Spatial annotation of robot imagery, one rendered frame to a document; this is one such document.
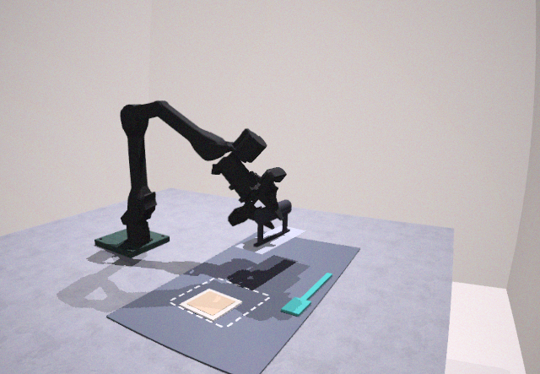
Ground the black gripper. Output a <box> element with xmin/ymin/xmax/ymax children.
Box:
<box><xmin>228</xmin><ymin>167</ymin><xmax>287</xmax><ymax>226</ymax></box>

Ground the turquoise flat trowel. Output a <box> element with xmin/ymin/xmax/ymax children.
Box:
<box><xmin>281</xmin><ymin>273</ymin><xmax>332</xmax><ymax>317</ymax></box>

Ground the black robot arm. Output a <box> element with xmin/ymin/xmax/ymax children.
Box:
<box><xmin>120</xmin><ymin>100</ymin><xmax>267</xmax><ymax>247</ymax></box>

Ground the beige square tile with dark square centre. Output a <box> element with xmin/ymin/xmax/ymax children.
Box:
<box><xmin>180</xmin><ymin>289</ymin><xmax>243</xmax><ymax>321</ymax></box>

